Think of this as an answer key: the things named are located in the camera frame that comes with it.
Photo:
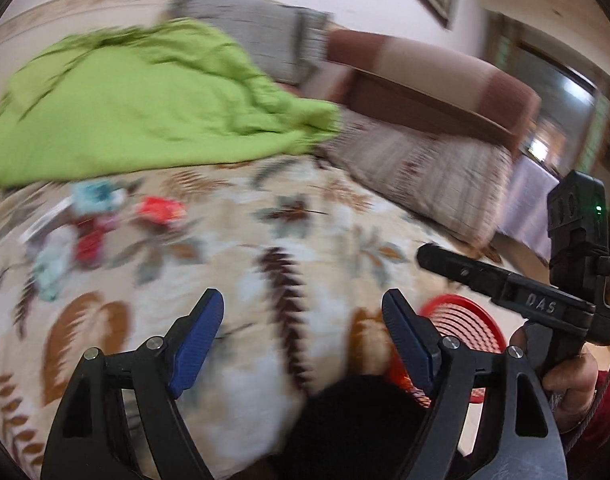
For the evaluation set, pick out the dark cloth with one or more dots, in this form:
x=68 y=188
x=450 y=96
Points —
x=350 y=425

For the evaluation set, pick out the torn red carton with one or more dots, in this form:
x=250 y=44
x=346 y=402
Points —
x=160 y=210

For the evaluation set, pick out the red wrapper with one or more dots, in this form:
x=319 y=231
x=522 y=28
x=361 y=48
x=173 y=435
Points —
x=89 y=247

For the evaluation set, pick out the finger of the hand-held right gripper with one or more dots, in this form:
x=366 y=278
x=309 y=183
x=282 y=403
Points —
x=460 y=270

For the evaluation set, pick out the table with lilac cloth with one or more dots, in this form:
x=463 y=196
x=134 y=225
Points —
x=525 y=200

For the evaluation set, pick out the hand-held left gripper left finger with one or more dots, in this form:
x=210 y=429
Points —
x=195 y=345

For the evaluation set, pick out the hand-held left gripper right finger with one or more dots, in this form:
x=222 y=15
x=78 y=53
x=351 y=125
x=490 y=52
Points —
x=410 y=345

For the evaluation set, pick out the green quilt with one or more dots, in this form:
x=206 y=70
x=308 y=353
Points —
x=135 y=110

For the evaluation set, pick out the teal snack packet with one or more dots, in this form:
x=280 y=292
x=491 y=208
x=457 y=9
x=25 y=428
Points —
x=97 y=195

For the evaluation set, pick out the person's right hand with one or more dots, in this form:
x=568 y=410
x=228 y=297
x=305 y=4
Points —
x=572 y=390

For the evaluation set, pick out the grey quilted pillow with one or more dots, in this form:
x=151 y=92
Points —
x=250 y=25

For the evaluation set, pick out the red plastic basket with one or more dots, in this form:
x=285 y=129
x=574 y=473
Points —
x=460 y=320

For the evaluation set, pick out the lilac wrapper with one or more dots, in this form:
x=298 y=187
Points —
x=105 y=223

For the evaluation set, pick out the leaf-print fleece blanket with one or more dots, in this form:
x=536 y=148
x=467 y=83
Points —
x=295 y=240

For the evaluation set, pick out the wooden framed window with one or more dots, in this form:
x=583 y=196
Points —
x=550 y=90

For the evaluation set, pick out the beige wooden bed board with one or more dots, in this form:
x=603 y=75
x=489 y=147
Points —
x=35 y=22

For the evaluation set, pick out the striped brown pillow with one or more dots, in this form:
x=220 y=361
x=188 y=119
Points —
x=425 y=175

